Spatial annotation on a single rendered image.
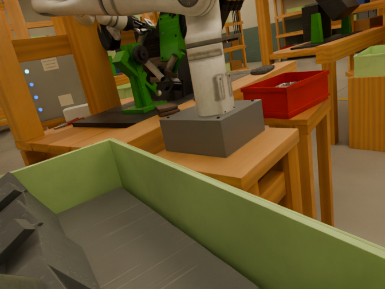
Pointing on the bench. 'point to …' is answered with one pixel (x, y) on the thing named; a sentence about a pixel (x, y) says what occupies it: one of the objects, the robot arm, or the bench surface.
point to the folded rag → (167, 109)
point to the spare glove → (262, 69)
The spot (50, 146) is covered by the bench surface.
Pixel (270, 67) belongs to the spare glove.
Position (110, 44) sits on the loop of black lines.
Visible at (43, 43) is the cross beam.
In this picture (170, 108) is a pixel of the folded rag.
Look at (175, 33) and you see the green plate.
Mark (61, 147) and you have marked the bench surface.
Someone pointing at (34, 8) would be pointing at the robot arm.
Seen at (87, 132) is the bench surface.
